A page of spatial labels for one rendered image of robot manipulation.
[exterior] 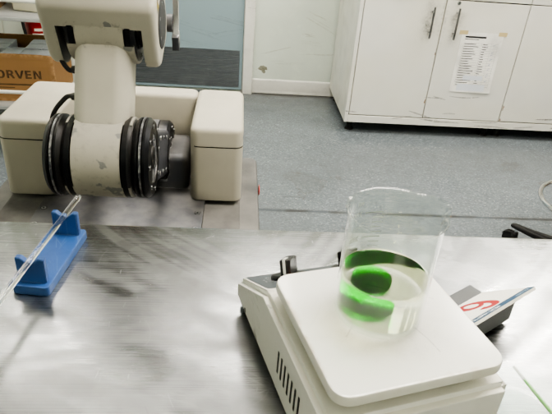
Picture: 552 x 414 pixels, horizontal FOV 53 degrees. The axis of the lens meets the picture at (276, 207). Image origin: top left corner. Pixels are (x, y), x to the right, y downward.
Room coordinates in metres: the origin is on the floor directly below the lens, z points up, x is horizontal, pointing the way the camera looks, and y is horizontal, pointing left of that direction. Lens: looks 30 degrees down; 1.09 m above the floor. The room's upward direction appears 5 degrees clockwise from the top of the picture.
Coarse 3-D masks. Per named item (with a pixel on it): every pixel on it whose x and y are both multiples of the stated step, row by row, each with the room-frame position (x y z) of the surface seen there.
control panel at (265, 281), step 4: (312, 268) 0.42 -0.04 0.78; (316, 268) 0.42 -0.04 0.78; (320, 268) 0.42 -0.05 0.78; (324, 268) 0.41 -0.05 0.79; (328, 268) 0.41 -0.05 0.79; (256, 276) 0.40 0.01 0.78; (260, 276) 0.40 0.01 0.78; (264, 276) 0.40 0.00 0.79; (268, 276) 0.39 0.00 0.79; (252, 280) 0.38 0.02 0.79; (256, 280) 0.38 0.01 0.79; (260, 280) 0.38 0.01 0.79; (264, 280) 0.38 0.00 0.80; (268, 280) 0.37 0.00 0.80; (272, 280) 0.37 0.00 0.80; (260, 284) 0.36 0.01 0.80; (264, 284) 0.36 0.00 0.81; (268, 284) 0.36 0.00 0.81; (272, 284) 0.35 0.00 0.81
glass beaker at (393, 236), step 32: (384, 192) 0.33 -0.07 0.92; (352, 224) 0.29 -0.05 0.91; (384, 224) 0.33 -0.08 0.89; (416, 224) 0.32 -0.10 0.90; (448, 224) 0.29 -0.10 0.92; (352, 256) 0.28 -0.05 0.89; (384, 256) 0.27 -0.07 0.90; (416, 256) 0.27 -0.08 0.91; (352, 288) 0.28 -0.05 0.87; (384, 288) 0.27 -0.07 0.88; (416, 288) 0.27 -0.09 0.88; (352, 320) 0.27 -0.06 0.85; (384, 320) 0.27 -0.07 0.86; (416, 320) 0.28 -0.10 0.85
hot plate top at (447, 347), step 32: (288, 288) 0.31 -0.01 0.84; (320, 288) 0.32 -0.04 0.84; (320, 320) 0.28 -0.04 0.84; (448, 320) 0.29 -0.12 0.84; (320, 352) 0.25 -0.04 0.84; (352, 352) 0.26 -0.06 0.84; (384, 352) 0.26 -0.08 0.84; (416, 352) 0.26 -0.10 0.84; (448, 352) 0.26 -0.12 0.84; (480, 352) 0.26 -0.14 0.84; (352, 384) 0.23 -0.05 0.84; (384, 384) 0.23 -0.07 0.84; (416, 384) 0.23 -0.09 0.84; (448, 384) 0.24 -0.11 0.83
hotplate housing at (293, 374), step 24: (240, 288) 0.39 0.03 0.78; (264, 288) 0.34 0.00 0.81; (264, 312) 0.32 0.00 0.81; (264, 336) 0.32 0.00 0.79; (288, 336) 0.29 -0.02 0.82; (264, 360) 0.32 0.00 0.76; (288, 360) 0.27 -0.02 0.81; (288, 384) 0.27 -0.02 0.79; (312, 384) 0.24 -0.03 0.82; (456, 384) 0.25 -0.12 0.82; (480, 384) 0.25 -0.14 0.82; (504, 384) 0.26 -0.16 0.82; (288, 408) 0.26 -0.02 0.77; (312, 408) 0.23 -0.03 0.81; (336, 408) 0.23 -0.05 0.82; (360, 408) 0.23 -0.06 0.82; (384, 408) 0.23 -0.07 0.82; (408, 408) 0.23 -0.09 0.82; (432, 408) 0.24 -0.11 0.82; (456, 408) 0.24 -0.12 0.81; (480, 408) 0.25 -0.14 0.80
